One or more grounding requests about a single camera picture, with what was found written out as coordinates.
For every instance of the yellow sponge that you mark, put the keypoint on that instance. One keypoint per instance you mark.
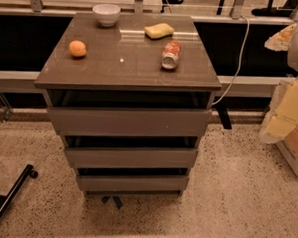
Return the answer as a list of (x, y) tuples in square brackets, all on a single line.
[(159, 31)]

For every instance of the white bowl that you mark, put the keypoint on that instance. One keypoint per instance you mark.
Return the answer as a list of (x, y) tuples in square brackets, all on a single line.
[(107, 14)]

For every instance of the grey drawer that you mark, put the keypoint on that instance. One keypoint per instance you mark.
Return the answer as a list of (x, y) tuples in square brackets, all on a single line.
[(129, 122), (131, 157), (132, 183)]

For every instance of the blue tape cross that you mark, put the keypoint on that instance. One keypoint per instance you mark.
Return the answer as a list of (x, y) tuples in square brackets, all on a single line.
[(117, 201)]

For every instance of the grey top drawer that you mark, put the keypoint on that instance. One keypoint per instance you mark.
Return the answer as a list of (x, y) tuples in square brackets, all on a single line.
[(129, 122)]

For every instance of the grey drawer cabinet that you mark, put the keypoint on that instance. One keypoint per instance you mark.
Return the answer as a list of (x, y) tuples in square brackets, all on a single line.
[(122, 69)]

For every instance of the grey middle drawer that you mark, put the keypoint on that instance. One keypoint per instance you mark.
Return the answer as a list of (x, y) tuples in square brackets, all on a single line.
[(131, 157)]

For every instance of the black chair leg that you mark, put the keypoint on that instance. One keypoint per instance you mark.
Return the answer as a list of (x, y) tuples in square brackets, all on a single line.
[(9, 197)]

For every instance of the orange fruit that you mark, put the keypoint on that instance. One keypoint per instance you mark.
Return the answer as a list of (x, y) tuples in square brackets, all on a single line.
[(77, 48)]

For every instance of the cardboard box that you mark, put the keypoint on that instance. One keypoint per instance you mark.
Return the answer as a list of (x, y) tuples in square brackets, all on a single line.
[(289, 149)]

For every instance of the grey bottom drawer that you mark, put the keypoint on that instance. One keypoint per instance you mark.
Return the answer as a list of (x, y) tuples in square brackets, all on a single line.
[(132, 183)]

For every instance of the red soda can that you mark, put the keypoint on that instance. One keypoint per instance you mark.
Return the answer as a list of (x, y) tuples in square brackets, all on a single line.
[(170, 55)]

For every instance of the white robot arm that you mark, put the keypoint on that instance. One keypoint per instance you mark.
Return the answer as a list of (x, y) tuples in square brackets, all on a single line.
[(292, 57)]

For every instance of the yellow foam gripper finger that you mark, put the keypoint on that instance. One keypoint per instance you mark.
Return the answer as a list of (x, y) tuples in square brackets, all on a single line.
[(282, 118), (280, 40)]

